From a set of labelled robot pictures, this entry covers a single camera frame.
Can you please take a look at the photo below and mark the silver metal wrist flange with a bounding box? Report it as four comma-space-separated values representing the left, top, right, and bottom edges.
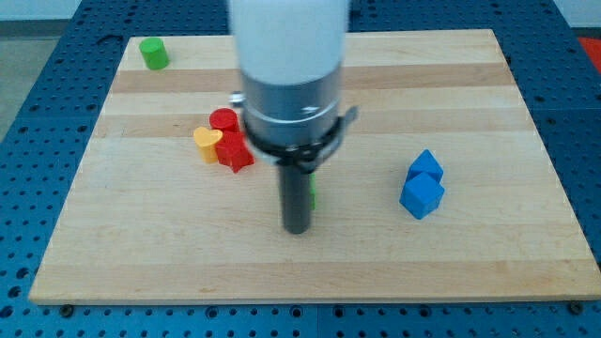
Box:
240, 64, 359, 174

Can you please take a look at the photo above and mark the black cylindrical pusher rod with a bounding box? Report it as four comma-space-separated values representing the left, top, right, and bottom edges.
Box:
278, 166, 313, 235

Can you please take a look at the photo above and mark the green star block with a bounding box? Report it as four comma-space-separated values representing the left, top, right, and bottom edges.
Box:
309, 173, 316, 210

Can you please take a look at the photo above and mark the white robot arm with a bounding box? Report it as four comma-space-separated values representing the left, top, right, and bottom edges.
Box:
228, 0, 358, 234

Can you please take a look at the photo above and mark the red star block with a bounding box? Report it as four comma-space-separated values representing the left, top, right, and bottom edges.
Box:
215, 131, 254, 173

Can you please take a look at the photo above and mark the red cylinder block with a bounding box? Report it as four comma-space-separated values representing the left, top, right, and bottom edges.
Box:
208, 108, 240, 132

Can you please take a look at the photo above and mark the yellow heart block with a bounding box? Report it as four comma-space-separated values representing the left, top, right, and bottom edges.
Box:
193, 127, 223, 163

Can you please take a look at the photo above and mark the blue cube block front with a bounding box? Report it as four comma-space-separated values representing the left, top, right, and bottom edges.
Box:
399, 173, 445, 220

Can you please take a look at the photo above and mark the blue cube block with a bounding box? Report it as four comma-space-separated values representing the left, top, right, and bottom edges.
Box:
406, 149, 444, 183
399, 173, 445, 220

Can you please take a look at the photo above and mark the blue cube block rear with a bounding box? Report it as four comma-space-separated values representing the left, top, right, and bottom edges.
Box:
406, 149, 444, 183

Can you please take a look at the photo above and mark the wooden board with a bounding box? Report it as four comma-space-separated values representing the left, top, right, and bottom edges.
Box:
29, 29, 600, 305

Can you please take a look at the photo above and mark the green cylinder block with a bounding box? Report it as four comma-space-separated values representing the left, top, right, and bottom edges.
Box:
139, 37, 170, 70

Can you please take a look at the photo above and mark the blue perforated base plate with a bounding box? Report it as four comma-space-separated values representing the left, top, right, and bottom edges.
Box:
1, 0, 600, 337

